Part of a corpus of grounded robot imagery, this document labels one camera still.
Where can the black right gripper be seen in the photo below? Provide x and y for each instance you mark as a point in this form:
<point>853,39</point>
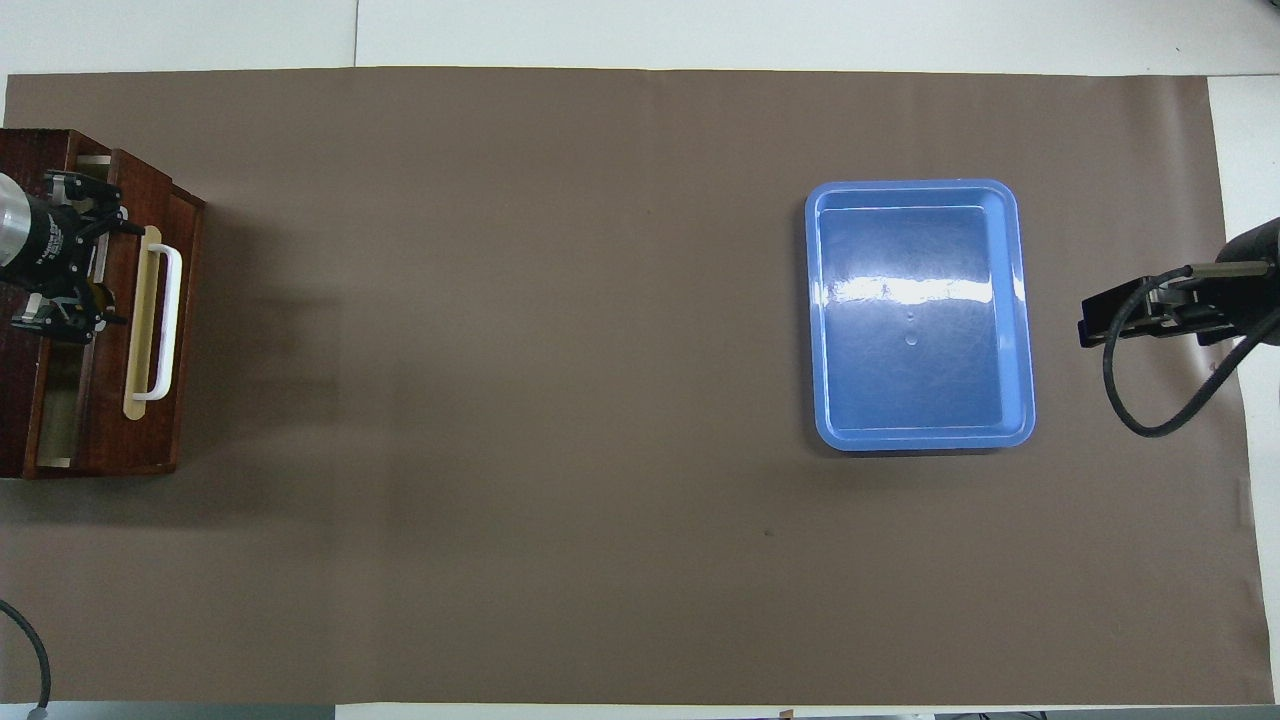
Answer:
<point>1258,285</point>

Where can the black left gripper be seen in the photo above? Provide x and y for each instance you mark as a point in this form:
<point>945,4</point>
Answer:
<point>60,245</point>

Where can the wooden drawer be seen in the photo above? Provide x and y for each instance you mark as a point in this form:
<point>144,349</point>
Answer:
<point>100,420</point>

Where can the dark wooden drawer cabinet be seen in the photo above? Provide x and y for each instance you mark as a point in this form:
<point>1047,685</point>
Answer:
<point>15,420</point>

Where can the blue plastic tray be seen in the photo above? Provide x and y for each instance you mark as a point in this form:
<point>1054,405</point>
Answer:
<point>900,380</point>

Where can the brown table mat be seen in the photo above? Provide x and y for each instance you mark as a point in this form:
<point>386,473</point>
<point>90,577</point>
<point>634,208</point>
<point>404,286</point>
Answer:
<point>600,400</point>

